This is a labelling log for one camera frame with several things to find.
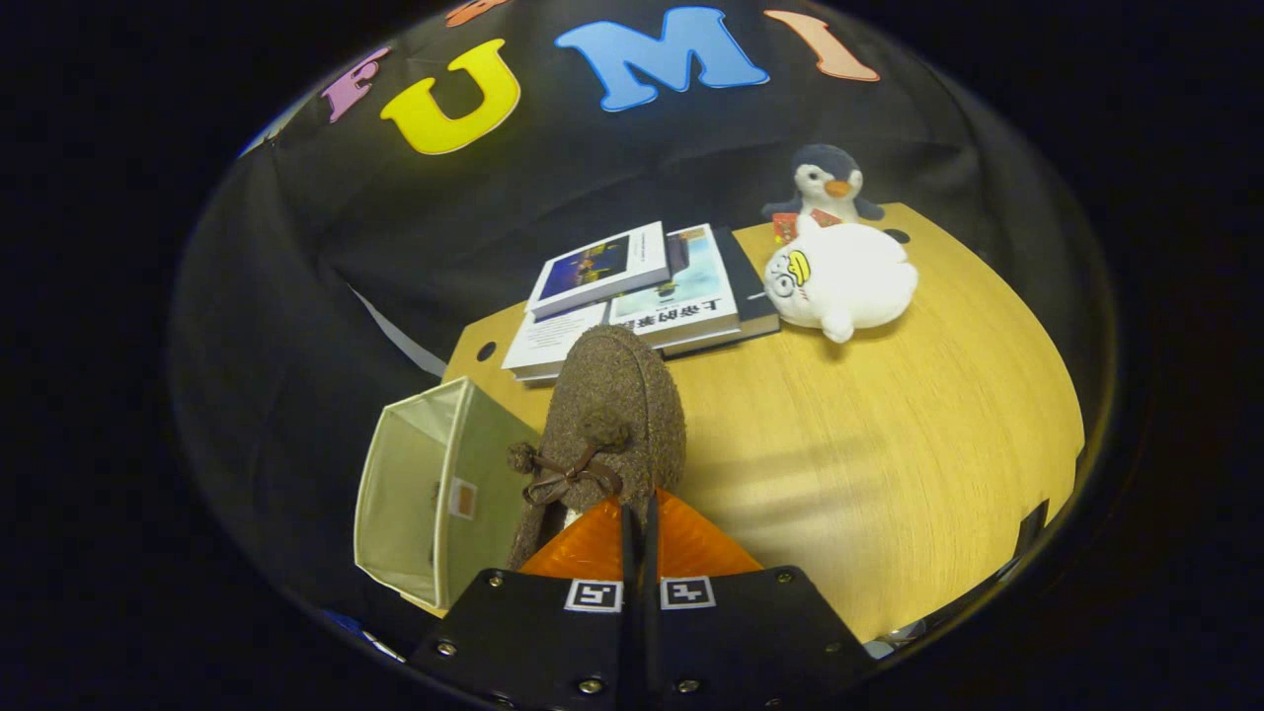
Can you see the white round plush toy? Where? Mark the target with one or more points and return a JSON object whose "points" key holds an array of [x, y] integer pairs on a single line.
{"points": [[849, 281]]}

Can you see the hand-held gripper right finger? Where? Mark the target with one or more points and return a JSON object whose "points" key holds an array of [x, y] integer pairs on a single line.
{"points": [[654, 652]]}

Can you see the grey penguin plush toy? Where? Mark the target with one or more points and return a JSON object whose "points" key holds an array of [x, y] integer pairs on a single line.
{"points": [[825, 173]]}

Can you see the black book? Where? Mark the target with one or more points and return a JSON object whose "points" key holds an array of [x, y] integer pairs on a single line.
{"points": [[752, 296]]}

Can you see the brown fuzzy shoe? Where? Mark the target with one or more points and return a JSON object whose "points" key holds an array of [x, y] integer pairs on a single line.
{"points": [[617, 395]]}

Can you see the light blue cover book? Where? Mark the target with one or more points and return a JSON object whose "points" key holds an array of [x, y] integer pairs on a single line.
{"points": [[681, 296]]}

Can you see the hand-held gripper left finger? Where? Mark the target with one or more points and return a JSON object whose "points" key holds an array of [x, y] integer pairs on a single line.
{"points": [[628, 652]]}

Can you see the pale green fabric storage box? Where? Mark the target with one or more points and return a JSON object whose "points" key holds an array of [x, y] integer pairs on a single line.
{"points": [[405, 494]]}

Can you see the white book dark photo cover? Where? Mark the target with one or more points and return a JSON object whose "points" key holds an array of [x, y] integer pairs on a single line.
{"points": [[602, 267]]}

